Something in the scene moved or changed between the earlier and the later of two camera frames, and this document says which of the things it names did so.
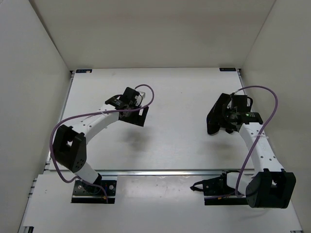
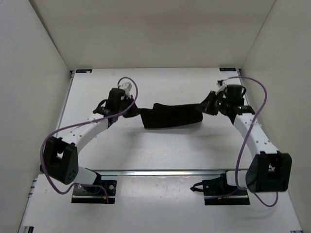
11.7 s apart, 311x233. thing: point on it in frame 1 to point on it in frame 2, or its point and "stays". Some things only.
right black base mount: (216, 192) stays
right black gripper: (219, 109) to (206, 106)
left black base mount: (84, 192) stays
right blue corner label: (228, 69) stays
